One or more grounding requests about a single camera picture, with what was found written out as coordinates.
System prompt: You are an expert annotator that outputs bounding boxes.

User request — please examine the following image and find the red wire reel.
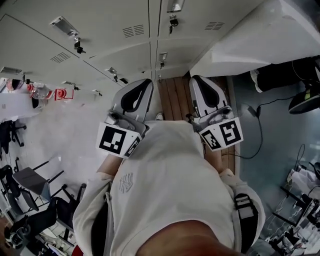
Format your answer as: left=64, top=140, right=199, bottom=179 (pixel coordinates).
left=26, top=83, right=75, bottom=101

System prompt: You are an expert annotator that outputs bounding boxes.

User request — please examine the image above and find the set of metal locker handles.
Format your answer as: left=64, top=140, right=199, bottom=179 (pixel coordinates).
left=0, top=0, right=186, bottom=97

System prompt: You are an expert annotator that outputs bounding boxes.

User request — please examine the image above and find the black backpack strap with buckle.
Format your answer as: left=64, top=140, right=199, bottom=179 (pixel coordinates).
left=233, top=193, right=260, bottom=254

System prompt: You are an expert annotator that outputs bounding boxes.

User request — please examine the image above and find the person's left forearm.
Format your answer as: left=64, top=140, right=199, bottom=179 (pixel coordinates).
left=96, top=151, right=126, bottom=176

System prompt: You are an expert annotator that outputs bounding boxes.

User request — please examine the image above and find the person's white shirt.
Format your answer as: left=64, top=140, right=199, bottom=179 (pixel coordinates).
left=72, top=119, right=266, bottom=256

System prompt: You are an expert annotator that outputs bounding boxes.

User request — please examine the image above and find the cluttered desk with cables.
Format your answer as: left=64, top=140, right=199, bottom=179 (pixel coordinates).
left=264, top=143, right=320, bottom=256

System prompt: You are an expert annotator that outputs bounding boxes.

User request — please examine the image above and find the black floor fan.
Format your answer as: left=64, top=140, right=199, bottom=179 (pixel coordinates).
left=288, top=83, right=320, bottom=116

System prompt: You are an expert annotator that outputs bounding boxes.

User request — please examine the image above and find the black office chair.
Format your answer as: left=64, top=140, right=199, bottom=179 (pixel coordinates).
left=0, top=119, right=28, bottom=161

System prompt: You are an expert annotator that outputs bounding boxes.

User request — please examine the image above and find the white locker door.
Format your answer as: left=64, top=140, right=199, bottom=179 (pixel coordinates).
left=189, top=0, right=320, bottom=79

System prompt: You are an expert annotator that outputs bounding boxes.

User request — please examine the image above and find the black floor cable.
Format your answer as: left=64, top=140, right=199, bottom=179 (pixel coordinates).
left=233, top=96, right=292, bottom=160

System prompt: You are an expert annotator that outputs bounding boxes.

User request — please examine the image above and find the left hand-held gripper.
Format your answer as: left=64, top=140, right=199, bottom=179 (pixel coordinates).
left=96, top=78, right=154, bottom=159

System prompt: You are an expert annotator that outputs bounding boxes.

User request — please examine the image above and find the set of black locker keys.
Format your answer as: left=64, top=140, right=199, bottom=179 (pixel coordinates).
left=23, top=14, right=180, bottom=91

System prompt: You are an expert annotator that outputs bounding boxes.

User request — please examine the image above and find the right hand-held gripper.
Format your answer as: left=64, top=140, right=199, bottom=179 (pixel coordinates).
left=188, top=75, right=245, bottom=152

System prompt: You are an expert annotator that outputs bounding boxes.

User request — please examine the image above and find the grey seat chair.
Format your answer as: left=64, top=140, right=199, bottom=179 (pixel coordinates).
left=11, top=159, right=65, bottom=213

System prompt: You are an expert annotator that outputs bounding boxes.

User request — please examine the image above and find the white table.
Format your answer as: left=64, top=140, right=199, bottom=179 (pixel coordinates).
left=0, top=91, right=41, bottom=124

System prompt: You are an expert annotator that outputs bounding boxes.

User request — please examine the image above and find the person's chin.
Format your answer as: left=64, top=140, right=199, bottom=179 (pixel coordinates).
left=141, top=219, right=242, bottom=256

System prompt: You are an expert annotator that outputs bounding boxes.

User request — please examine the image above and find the grey locker cabinet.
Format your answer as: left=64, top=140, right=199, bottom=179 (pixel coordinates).
left=0, top=0, right=266, bottom=101

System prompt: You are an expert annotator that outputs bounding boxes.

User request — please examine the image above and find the person's right forearm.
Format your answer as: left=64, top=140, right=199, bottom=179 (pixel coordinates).
left=203, top=146, right=226, bottom=175

